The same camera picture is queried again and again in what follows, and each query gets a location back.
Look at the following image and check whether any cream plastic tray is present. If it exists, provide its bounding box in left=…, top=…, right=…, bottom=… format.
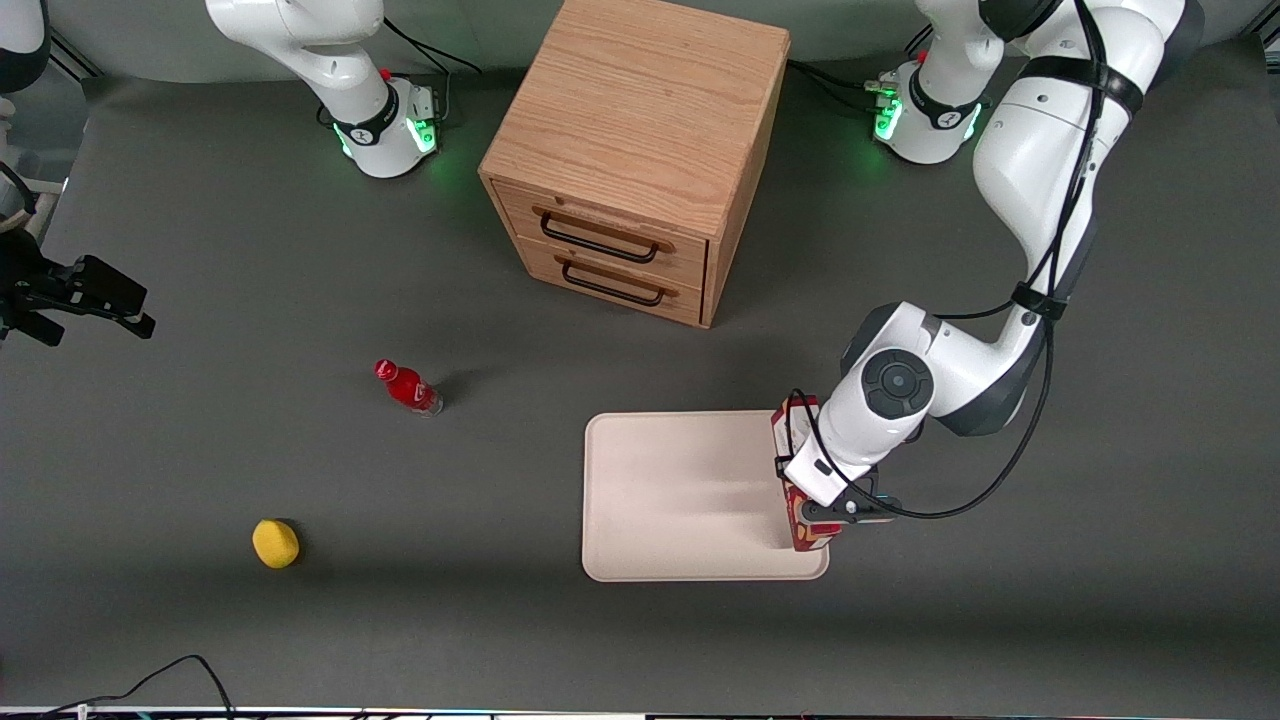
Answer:
left=582, top=410, right=831, bottom=583

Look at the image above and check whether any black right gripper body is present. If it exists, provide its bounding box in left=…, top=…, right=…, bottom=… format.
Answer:
left=0, top=228, right=73, bottom=323

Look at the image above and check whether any red cookie box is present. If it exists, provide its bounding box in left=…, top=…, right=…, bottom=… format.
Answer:
left=770, top=395, right=841, bottom=553

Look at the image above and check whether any wooden drawer front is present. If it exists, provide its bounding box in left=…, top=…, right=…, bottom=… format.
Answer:
left=515, top=235, right=705, bottom=327
left=493, top=180, right=711, bottom=291

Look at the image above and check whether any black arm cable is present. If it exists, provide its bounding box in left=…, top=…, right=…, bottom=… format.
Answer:
left=778, top=0, right=1113, bottom=521

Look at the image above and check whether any black table cable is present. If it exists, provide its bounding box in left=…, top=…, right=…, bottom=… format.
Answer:
left=40, top=654, right=237, bottom=720

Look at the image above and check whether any red soda bottle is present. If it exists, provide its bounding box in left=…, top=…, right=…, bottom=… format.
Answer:
left=374, top=358, right=444, bottom=417

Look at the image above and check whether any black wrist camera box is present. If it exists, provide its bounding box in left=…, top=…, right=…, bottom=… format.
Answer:
left=803, top=470, right=901, bottom=528

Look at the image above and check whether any black base cable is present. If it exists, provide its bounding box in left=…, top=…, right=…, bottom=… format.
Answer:
left=383, top=16, right=483, bottom=121
left=788, top=28, right=936, bottom=113

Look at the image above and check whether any wooden drawer cabinet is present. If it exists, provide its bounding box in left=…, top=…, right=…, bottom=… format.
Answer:
left=478, top=0, right=791, bottom=329

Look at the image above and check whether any black drawer handle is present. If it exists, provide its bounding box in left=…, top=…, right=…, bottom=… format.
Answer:
left=562, top=257, right=667, bottom=307
left=540, top=208, right=663, bottom=265

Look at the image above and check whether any yellow lemon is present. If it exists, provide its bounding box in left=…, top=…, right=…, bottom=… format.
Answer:
left=252, top=518, right=301, bottom=569

